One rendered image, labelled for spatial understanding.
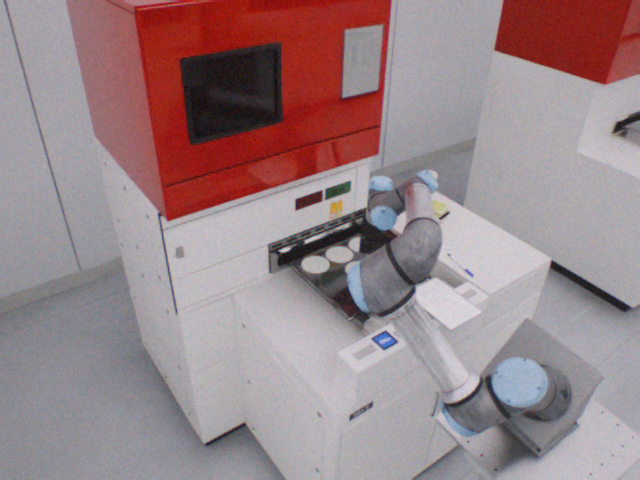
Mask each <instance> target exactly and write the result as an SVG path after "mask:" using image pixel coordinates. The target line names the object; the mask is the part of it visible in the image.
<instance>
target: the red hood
mask: <svg viewBox="0 0 640 480"><path fill-rule="evenodd" d="M66 3H67V6H66V7H67V11H68V15H69V19H70V24H71V28H72V32H73V34H72V36H73V40H74V44H75V48H76V52H77V56H78V60H79V65H80V66H79V69H80V73H81V77H82V81H83V85H84V89H85V93H86V97H87V101H88V105H89V110H88V111H89V115H90V119H91V123H92V127H93V131H94V135H95V137H96V138H97V139H98V141H99V142H100V143H101V144H102V146H103V147H104V148H105V149H106V150H107V151H108V152H109V154H110V155H111V156H112V157H113V158H114V159H115V160H116V162H117V163H118V164H119V165H120V166H121V167H122V168H123V171H124V172H125V173H126V174H127V175H128V176H129V178H130V179H131V180H132V181H133V182H134V183H135V184H136V186H137V187H138V188H139V189H140V190H142V191H143V192H144V195H145V196H146V197H147V198H148V199H149V200H150V201H151V203H152V204H153V205H154V206H155V207H156V208H157V209H158V211H159V212H160V214H161V215H162V216H163V217H164V218H165V220H166V221H172V220H176V219H179V218H182V217H185V216H188V215H191V213H195V212H199V211H202V210H205V209H208V208H212V207H215V206H219V205H222V204H225V203H228V202H232V201H235V199H238V198H242V197H245V196H249V195H252V194H255V193H258V192H261V191H266V190H269V189H272V188H275V187H279V185H282V184H285V183H289V182H292V181H296V180H299V179H302V178H305V177H310V176H313V175H316V174H319V173H322V172H326V171H329V169H333V168H336V167H340V166H343V165H346V164H349V163H352V162H357V161H360V160H363V159H366V158H369V157H373V156H376V155H379V147H380V136H381V124H382V112H383V101H384V89H385V78H386V68H387V56H388V45H389V34H390V23H391V14H390V12H392V10H391V0H66Z"/></svg>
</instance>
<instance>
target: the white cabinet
mask: <svg viewBox="0 0 640 480"><path fill-rule="evenodd" d="M540 294H541V291H539V292H537V293H536V294H534V295H532V296H531V297H529V298H527V299H526V300H524V301H522V302H520V303H518V304H516V305H515V307H513V308H512V309H510V310H508V311H507V312H505V313H503V314H502V315H500V316H498V317H497V318H495V319H493V320H492V321H491V322H489V323H488V324H486V325H484V326H483V327H481V329H480V330H478V331H477V332H475V333H474V334H472V335H470V336H469V337H468V338H466V339H464V340H463V341H461V342H459V343H458V344H456V345H455V346H453V349H454V350H455V351H456V353H457V354H458V355H459V358H460V359H461V360H462V362H463V363H464V364H465V366H466V367H467V369H468V370H475V371H477V372H478V374H481V373H482V371H483V370H484V369H485V368H486V367H487V365H488V363H489V362H490V361H491V360H492V358H493V357H494V356H495V355H496V354H497V352H498V351H499V350H500V349H502V347H503V345H504V344H505V343H506V342H507V340H508V339H509V338H510V337H511V336H512V334H513V333H514V332H515V331H516V329H517V328H518V326H519V325H520V324H521V322H522V321H523V320H524V319H525V318H526V319H527V318H529V319H531V320H532V318H533V315H534V312H535V308H536V306H537V303H538V300H539V297H540ZM232 301H233V312H234V322H235V333H236V343H237V354H238V365H239V368H240V376H241V386H242V397H243V407H244V418H245V424H246V425H247V426H248V428H250V429H251V431H252V432H253V434H254V435H255V436H256V438H257V439H258V442H259V443H260V445H261V446H262V448H263V449H264V450H265V452H267V453H268V455H269V456H270V458H271V459H272V460H273V462H274V463H275V465H276V466H277V468H278V469H279V471H280V472H281V473H282V475H283V476H285V478H286V479H287V480H411V479H412V478H413V477H415V476H417V475H418V474H420V473H421V472H422V471H424V470H425V468H426V467H428V466H429V465H430V464H432V463H433V462H434V461H437V460H438V459H439V458H441V457H442V456H443V455H445V454H446V453H447V452H449V451H450V450H451V449H453V448H454V447H455V446H458V444H457V443H456V442H455V441H453V440H452V438H453V437H452V438H451V437H450V436H449V434H448V433H447V432H446V431H445V430H444V429H443V428H442V427H441V426H440V425H439V424H438V423H437V422H436V421H435V417H436V416H437V415H438V414H439V413H440V412H441V411H442V410H440V408H441V406H439V404H440V402H441V397H440V392H441V389H440V387H439V386H438V385H437V383H436V382H435V381H434V379H432V378H431V377H430V376H429V374H428V373H427V372H426V369H425V368H424V367H423V365H421V366H420V367H418V368H417V369H416V370H415V371H413V372H412V373H409V374H407V375H406V376H404V377H402V378H401V379H399V380H397V381H396V382H393V383H391V384H390V385H388V387H387V388H385V389H383V390H382V391H380V392H378V393H376V394H374V395H372V396H371V397H369V398H368V399H366V400H364V401H363V402H361V403H358V404H357V406H355V407H353V408H352V409H350V410H349V411H347V412H345V413H344V414H341V415H339V416H338V417H337V416H336V415H335V414H334V413H333V412H332V410H331V409H330V408H329V407H328V406H327V405H326V404H324V401H323V400H322V399H321V398H320V397H319V396H318V394H317V393H316V392H315V391H314V390H313V389H312V388H311V386H310V385H309V384H307V383H306V382H305V380H304V379H303V377H302V376H301V375H300V374H299V373H298V372H297V370H296V369H295V368H294V367H293V366H292V365H290V364H289V362H288V360H287V359H286V358H285V357H284V356H283V355H282V353H281V352H280V351H279V350H278V349H277V348H275V347H274V345H273V344H272V342H271V341H270V340H269V339H268V337H267V336H266V335H265V334H264V333H263V332H262V331H261V329H259V328H258V326H257V325H256V324H255V323H254V322H253V320H252V319H251V318H250V317H249V316H248V315H247V314H246V312H244V311H243V309H242V308H241V307H240V306H239V304H238V303H237V302H236V301H235V300H234V299H233V298H232Z"/></svg>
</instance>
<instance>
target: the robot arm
mask: <svg viewBox="0 0 640 480"><path fill-rule="evenodd" d="M437 189H438V185H437V183H436V180H435V178H434V177H433V176H432V174H431V173H430V172H429V171H428V170H422V171H420V172H418V173H417V174H414V176H412V177H411V178H409V179H408V180H406V181H405V182H403V183H401V185H400V186H398V187H397V188H395V189H394V190H393V181H392V180H391V179H390V178H388V177H384V176H376V177H373V178H372V179H370V180H369V187H368V199H367V212H366V218H364V216H363V219H362V224H361V226H362V229H361V238H360V246H359V253H364V254H365V258H363V259H360V261H359V263H358V264H356V265H355V266H352V267H351V268H350V269H349V271H348V274H347V281H348V286H349V290H350V292H351V296H352V298H353V300H354V302H356V303H357V305H358V306H359V307H360V308H361V310H362V311H363V312H365V313H368V312H372V311H374V312H375V314H376V315H377V316H378V317H379V318H384V319H387V320H389V321H390V323H391V324H392V325H393V326H394V329H395V330H396V331H397V333H398V334H399V335H400V337H401V338H402V339H403V341H404V342H405V343H406V345H408V346H409V348H410V350H411V351H412V352H413V353H414V355H415V356H416V357H417V359H418V360H419V361H420V363H421V364H422V365H423V367H424V368H425V369H426V372H427V373H428V374H429V376H430V377H431V378H432V379H434V381H435V382H436V383H437V385H438V386H439V387H440V389H441V392H440V397H441V402H440V404H439V406H441V408H440V410H442V411H441V413H442V415H444V416H445V417H446V420H447V422H448V423H449V425H450V426H451V427H452V428H453V429H454V430H455V431H456V432H457V433H459V434H460V435H462V436H472V435H475V434H480V433H483V432H484V431H486V430H488V429H490V428H492V426H495V425H497V424H499V423H501V422H504V421H506V420H508V419H510V418H513V417H516V416H518V415H520V414H523V415H524V416H525V417H526V418H527V417H528V418H530V419H532V420H535V421H538V422H552V421H555V420H557V419H559V418H561V417H562V416H563V415H564V413H565V412H566V411H567V409H568V407H569V405H570V402H571V397H572V389H571V386H570V384H569V382H568V380H567V379H566V377H565V376H564V375H563V374H562V373H561V372H559V371H558V370H556V369H555V368H553V367H550V366H547V365H540V364H539V365H538V364H537V363H535V362H533V361H531V360H529V359H524V358H510V359H506V360H504V361H502V362H501V363H500V364H499V365H498V366H497V368H496V370H495V372H494V373H492V374H490V375H488V376H486V377H484V378H481V376H480V375H479V374H478V372H477V371H475V370H468V369H467V367H466V366H465V364H464V363H463V362H462V360H461V359H460V358H459V355H458V354H457V353H456V351H455V350H454V349H453V347H452V346H451V345H450V343H449V342H448V341H447V339H445V338H444V337H443V335H442V334H441V332H440V330H439V329H438V328H437V326H436V325H435V324H434V322H433V321H432V320H431V318H430V317H429V316H428V314H427V312H426V311H425V309H424V308H423V307H421V305H420V304H419V303H418V301H417V300H416V298H415V297H416V288H415V286H414V285H415V284H416V283H418V282H421V281H422V280H424V278H425V277H426V276H427V275H428V274H429V273H430V271H431V270H432V269H433V267H434V265H435V264H436V261H437V259H439V257H440V254H441V251H442V245H443V233H442V228H441V226H440V224H439V223H437V222H436V221H435V216H434V209H433V204H432V197H431V194H433V193H434V192H435V191H436V190H437ZM405 211H406V226H405V228H404V231H403V234H400V235H399V236H397V235H396V234H394V233H393V231H391V230H390V228H392V227H393V226H394V225H395V224H396V221H397V217H398V215H400V214H401V213H404V212H405ZM384 242H386V243H387V244H386V245H384Z"/></svg>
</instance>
